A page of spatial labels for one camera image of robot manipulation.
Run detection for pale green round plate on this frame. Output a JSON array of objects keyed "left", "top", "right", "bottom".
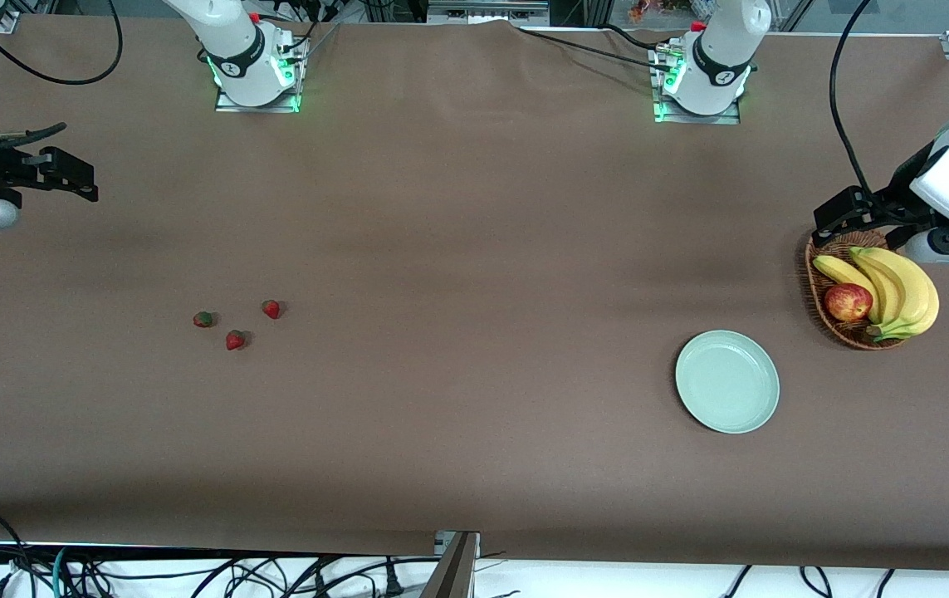
[{"left": 675, "top": 330, "right": 780, "bottom": 434}]

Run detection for yellow banana bunch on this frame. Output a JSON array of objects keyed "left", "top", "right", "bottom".
[{"left": 812, "top": 246, "right": 940, "bottom": 342}]

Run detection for red apple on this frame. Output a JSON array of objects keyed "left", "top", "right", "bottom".
[{"left": 824, "top": 282, "right": 873, "bottom": 323}]

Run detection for brown wicker basket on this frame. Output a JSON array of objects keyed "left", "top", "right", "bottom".
[{"left": 804, "top": 228, "right": 911, "bottom": 351}]

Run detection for orange background clutter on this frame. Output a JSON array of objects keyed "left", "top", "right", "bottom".
[{"left": 628, "top": 0, "right": 696, "bottom": 22}]

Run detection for large table cover sheet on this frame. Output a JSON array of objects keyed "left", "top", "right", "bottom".
[{"left": 0, "top": 15, "right": 949, "bottom": 574}]

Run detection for aluminium profile beam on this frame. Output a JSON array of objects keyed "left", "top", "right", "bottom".
[{"left": 420, "top": 532, "right": 482, "bottom": 598}]

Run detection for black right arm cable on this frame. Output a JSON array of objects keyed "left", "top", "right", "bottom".
[{"left": 0, "top": 0, "right": 124, "bottom": 152}]

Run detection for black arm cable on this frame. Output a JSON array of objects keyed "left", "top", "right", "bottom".
[
  {"left": 0, "top": 0, "right": 124, "bottom": 152},
  {"left": 829, "top": 0, "right": 875, "bottom": 200}
]

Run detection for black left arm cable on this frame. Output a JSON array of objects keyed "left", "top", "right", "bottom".
[{"left": 829, "top": 0, "right": 875, "bottom": 200}]

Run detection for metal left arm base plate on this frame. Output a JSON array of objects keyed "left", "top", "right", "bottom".
[{"left": 653, "top": 100, "right": 741, "bottom": 126}]

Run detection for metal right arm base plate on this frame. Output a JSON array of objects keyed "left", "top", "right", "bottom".
[{"left": 214, "top": 87, "right": 303, "bottom": 115}]

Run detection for short black base cable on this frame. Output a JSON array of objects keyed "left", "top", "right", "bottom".
[{"left": 603, "top": 23, "right": 663, "bottom": 51}]

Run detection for thin black cable bundle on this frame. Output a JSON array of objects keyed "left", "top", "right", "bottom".
[{"left": 271, "top": 0, "right": 342, "bottom": 55}]

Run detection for long black base cable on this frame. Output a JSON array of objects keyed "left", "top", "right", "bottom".
[{"left": 516, "top": 27, "right": 674, "bottom": 72}]

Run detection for tangled black cables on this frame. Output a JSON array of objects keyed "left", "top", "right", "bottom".
[{"left": 67, "top": 552, "right": 377, "bottom": 598}]

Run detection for metal background rail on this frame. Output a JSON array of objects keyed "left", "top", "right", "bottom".
[{"left": 427, "top": 0, "right": 550, "bottom": 26}]

